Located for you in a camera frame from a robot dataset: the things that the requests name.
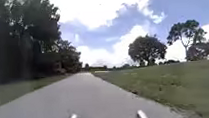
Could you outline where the dark wood of trees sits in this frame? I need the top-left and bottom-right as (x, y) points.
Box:
(0, 0), (84, 85)

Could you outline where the tall pale-trunked tree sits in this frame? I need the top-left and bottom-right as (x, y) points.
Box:
(165, 18), (208, 63)

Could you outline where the grass verge beside wood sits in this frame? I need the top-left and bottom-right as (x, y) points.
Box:
(0, 73), (74, 110)

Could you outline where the grey asphalt path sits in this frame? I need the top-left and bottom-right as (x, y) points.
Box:
(0, 68), (197, 118)

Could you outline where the open grass slope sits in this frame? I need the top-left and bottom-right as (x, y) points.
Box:
(92, 58), (209, 118)

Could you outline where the distant tree line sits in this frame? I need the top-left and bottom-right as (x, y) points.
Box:
(83, 61), (132, 73)

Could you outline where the round dark tree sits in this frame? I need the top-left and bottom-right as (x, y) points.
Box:
(127, 33), (169, 68)

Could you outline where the low spreading tree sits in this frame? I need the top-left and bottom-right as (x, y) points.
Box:
(186, 35), (209, 62)

